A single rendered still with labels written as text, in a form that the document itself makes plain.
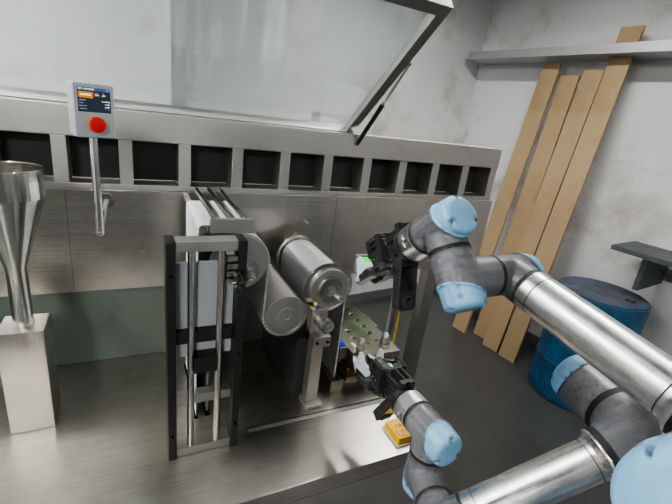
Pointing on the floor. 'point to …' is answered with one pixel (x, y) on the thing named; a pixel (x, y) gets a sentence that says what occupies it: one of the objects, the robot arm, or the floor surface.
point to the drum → (589, 288)
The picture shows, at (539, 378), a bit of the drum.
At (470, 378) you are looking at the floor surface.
